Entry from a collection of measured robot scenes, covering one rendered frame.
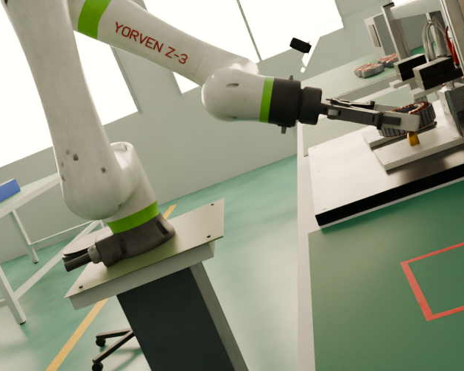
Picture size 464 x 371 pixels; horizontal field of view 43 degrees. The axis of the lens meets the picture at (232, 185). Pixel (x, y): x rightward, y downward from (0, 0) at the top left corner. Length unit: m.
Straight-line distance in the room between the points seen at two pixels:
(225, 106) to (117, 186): 0.26
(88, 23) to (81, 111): 0.23
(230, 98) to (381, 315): 0.60
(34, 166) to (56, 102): 5.50
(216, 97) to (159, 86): 4.94
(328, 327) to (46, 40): 0.75
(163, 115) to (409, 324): 5.56
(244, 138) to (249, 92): 4.86
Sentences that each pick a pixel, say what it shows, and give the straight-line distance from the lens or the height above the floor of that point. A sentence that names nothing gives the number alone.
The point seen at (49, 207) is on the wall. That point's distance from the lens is 6.70.
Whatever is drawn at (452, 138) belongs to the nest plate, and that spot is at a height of 0.78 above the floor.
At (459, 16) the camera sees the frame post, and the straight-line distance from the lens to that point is 1.01.
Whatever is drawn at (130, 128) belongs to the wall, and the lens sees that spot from 6.20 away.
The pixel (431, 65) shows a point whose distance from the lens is 1.17.
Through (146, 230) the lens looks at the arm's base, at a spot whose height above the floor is 0.79.
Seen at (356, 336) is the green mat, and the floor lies 0.75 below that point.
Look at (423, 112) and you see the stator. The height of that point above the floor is 0.85.
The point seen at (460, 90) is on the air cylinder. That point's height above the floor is 0.81.
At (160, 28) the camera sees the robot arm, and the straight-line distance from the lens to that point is 1.30.
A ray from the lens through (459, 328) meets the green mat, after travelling 0.61.
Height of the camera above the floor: 1.06
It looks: 11 degrees down
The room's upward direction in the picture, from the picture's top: 22 degrees counter-clockwise
